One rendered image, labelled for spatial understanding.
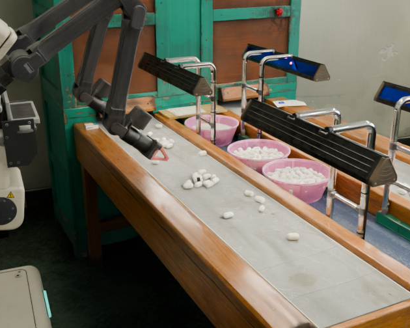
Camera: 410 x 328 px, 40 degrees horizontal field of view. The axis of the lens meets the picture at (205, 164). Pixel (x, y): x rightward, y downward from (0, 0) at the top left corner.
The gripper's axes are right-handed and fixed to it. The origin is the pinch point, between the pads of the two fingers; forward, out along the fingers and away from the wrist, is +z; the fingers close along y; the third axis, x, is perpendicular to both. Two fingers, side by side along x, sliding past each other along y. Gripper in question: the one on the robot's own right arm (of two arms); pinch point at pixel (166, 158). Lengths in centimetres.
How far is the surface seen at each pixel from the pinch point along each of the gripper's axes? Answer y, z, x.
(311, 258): -65, 21, -2
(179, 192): -5.2, 9.5, 7.5
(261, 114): -34.0, -0.2, -29.1
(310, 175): -14, 49, -26
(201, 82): 11.3, 0.7, -30.6
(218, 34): 90, 36, -66
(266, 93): 83, 77, -57
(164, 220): -27.4, -3.3, 15.5
